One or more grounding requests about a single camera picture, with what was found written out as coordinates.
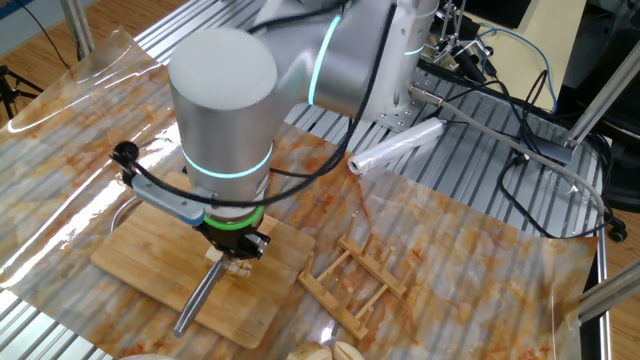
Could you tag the lotus root wedge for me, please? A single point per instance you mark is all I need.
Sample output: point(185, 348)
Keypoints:
point(347, 352)

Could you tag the clear plastic film roll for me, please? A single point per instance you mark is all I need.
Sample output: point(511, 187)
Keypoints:
point(395, 147)

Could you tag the steel cleaver knife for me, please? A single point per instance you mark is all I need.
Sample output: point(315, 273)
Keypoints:
point(197, 300)

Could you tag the marble pattern plastic mat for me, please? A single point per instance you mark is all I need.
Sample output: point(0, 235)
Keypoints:
point(475, 280)

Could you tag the black office chair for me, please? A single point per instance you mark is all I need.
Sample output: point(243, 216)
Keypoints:
point(620, 150)

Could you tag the black tripod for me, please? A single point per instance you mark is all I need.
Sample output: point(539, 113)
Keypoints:
point(5, 90)

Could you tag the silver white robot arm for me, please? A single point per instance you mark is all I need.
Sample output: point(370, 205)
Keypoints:
point(225, 110)

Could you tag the silver articulated clamp stand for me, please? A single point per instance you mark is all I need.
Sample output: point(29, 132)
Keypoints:
point(460, 50)

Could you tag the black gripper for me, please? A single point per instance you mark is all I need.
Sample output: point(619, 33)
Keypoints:
point(230, 237)

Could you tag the aluminium frame post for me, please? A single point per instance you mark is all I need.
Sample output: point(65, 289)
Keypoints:
point(600, 102)
point(610, 292)
point(80, 30)

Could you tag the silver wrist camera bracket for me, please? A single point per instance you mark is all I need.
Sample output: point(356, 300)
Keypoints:
point(160, 197)

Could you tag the wooden peg rack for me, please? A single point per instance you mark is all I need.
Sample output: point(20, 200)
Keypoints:
point(330, 295)

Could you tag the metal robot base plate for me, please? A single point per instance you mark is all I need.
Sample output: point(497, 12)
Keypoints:
point(395, 120)

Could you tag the bamboo cutting board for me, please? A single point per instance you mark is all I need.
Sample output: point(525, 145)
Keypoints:
point(150, 265)

